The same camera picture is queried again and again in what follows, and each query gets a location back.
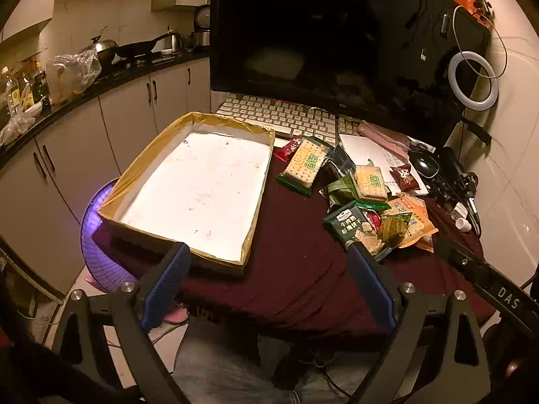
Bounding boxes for yellow oil bottle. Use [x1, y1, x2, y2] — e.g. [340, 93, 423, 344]
[2, 66, 23, 115]

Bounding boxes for small green cracker packet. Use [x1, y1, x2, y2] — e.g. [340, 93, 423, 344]
[354, 164, 390, 203]

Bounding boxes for black handheld device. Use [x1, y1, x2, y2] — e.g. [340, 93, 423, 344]
[439, 146, 481, 229]

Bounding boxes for white ring light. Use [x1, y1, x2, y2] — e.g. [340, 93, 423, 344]
[447, 49, 499, 112]

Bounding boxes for rice cooker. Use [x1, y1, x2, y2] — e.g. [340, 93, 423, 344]
[191, 4, 211, 49]

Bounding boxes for dark sauce bottle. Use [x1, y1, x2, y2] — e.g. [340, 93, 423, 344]
[31, 65, 52, 107]

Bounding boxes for purple floor fan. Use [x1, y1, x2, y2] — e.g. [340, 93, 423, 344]
[80, 177, 140, 294]

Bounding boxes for silver foil snack packet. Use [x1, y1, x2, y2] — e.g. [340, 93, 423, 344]
[323, 143, 357, 178]

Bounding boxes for pink slipper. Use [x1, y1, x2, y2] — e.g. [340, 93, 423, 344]
[162, 302, 190, 326]

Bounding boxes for white computer keyboard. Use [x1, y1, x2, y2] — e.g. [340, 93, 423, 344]
[216, 95, 363, 148]

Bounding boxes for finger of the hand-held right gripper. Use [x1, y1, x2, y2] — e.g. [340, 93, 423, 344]
[436, 235, 491, 281]

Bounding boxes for person's legs in jeans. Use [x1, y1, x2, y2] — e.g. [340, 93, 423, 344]
[172, 316, 382, 404]

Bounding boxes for white cable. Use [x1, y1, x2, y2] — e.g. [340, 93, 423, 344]
[452, 6, 507, 79]

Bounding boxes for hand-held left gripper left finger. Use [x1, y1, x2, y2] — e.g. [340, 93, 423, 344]
[53, 242, 192, 404]

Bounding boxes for white paper notepad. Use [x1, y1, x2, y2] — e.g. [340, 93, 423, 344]
[339, 134, 418, 197]

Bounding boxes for white kitchen cabinets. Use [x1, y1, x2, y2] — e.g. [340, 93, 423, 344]
[0, 57, 212, 293]

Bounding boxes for pink pouch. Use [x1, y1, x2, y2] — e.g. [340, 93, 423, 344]
[360, 121, 412, 157]

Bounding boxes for steel kettle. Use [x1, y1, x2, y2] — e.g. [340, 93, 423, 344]
[162, 31, 186, 52]

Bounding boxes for small red snack packet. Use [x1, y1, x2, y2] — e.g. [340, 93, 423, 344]
[274, 138, 305, 163]

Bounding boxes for shallow cardboard box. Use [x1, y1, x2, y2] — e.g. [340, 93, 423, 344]
[98, 111, 276, 277]

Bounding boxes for black computer monitor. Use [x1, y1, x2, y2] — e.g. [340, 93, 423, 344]
[209, 0, 493, 149]

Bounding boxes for maroon tablecloth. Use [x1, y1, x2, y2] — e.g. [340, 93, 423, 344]
[92, 145, 498, 341]

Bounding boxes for black wok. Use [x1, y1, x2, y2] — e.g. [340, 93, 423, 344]
[114, 34, 174, 60]

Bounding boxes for dark green biscuit packet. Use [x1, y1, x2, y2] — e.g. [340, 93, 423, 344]
[323, 201, 393, 262]

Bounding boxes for steel pot with lid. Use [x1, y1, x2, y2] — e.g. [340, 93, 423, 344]
[82, 36, 119, 65]

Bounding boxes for small brown snack packet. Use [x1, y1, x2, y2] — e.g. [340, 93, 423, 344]
[389, 164, 424, 193]

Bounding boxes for green triangular snack packet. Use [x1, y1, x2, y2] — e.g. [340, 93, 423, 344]
[327, 175, 361, 208]

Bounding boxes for black kitchen countertop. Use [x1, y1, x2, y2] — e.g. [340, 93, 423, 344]
[0, 48, 211, 170]

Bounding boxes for black computer mouse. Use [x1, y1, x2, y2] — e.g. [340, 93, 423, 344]
[408, 150, 441, 178]

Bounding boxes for large green cracker packet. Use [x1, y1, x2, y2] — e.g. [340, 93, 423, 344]
[276, 137, 333, 198]

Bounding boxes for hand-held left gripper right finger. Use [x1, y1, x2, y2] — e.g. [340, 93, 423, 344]
[345, 242, 493, 404]

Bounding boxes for crumpled clear plastic bag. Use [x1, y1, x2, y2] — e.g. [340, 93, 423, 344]
[0, 113, 37, 146]

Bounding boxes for orange snack bag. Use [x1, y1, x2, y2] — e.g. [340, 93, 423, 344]
[381, 194, 439, 254]

